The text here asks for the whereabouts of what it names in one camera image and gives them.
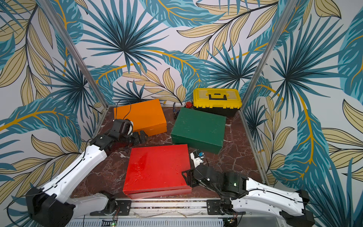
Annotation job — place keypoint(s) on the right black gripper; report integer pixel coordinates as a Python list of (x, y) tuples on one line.
[(194, 176)]

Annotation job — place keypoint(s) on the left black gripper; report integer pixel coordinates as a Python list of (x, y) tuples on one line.
[(138, 141)]

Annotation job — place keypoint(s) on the red shoebox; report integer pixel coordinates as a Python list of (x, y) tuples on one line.
[(157, 171)]

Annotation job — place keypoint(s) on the green shoebox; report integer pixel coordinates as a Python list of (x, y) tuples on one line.
[(199, 130)]

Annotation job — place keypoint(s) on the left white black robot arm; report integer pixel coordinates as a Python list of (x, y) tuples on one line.
[(52, 205)]

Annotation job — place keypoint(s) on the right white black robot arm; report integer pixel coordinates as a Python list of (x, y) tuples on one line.
[(239, 194)]

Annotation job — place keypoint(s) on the orange shoebox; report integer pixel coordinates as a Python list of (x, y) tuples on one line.
[(146, 116)]

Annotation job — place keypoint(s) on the yellow black toolbox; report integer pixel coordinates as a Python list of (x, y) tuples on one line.
[(225, 102)]

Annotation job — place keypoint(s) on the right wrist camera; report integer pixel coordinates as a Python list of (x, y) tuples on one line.
[(197, 158)]

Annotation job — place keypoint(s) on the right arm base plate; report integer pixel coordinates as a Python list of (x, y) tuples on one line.
[(221, 207)]

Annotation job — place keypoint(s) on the aluminium front rail frame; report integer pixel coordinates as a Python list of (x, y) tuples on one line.
[(177, 212)]

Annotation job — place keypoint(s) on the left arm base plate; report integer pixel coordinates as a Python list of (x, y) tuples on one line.
[(120, 207)]

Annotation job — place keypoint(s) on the left aluminium corner post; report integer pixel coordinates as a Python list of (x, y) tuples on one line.
[(61, 30)]

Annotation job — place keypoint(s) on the aluminium corner post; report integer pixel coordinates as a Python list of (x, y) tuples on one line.
[(289, 7), (61, 30)]

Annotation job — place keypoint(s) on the right aluminium corner post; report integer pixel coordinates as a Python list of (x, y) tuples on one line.
[(289, 7)]

